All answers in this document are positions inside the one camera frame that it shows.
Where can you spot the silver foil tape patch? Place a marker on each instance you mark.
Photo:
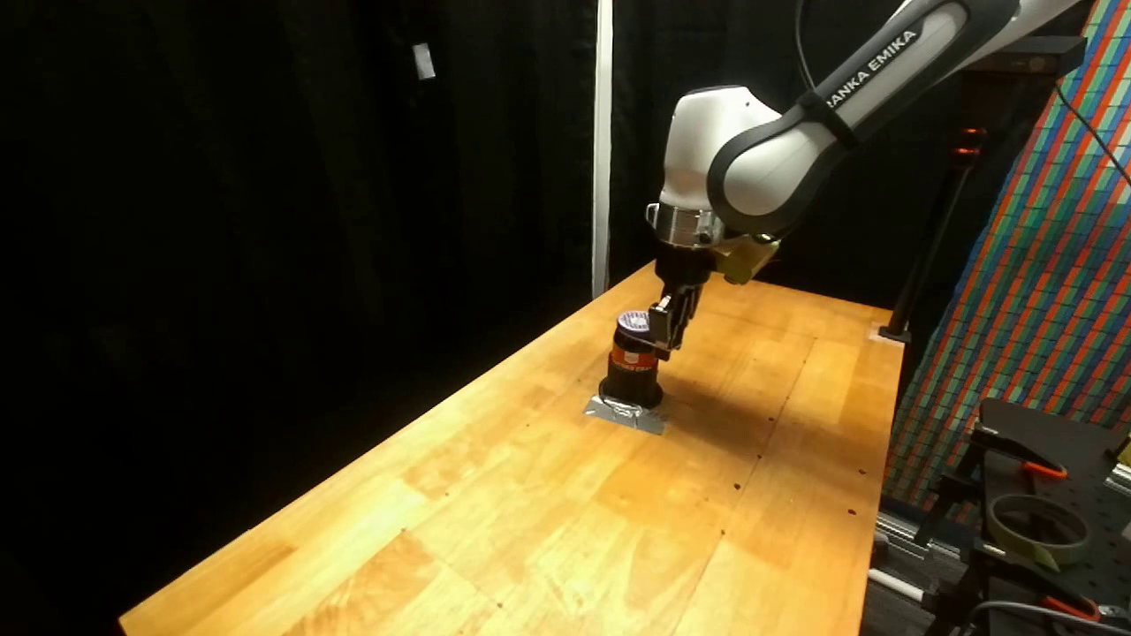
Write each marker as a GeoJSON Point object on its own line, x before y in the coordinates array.
{"type": "Point", "coordinates": [628, 415]}

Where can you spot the roll of green tape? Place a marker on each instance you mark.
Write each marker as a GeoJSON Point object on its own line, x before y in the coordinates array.
{"type": "Point", "coordinates": [1037, 529]}

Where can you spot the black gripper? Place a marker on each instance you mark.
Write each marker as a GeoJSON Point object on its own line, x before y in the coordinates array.
{"type": "Point", "coordinates": [683, 275]}

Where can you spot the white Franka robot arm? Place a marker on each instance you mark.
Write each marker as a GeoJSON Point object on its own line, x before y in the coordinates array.
{"type": "Point", "coordinates": [741, 174]}

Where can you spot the colourful woven patterned panel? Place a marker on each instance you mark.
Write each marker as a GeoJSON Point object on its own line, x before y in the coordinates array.
{"type": "Point", "coordinates": [1044, 303]}

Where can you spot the dark jar with patterned lid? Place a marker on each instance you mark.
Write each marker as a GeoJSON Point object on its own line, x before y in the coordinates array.
{"type": "Point", "coordinates": [630, 361]}

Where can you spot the black table clamp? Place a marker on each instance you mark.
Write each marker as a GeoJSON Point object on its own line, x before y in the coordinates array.
{"type": "Point", "coordinates": [897, 328]}

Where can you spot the white vertical pole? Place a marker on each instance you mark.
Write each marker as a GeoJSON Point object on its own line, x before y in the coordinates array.
{"type": "Point", "coordinates": [602, 148]}

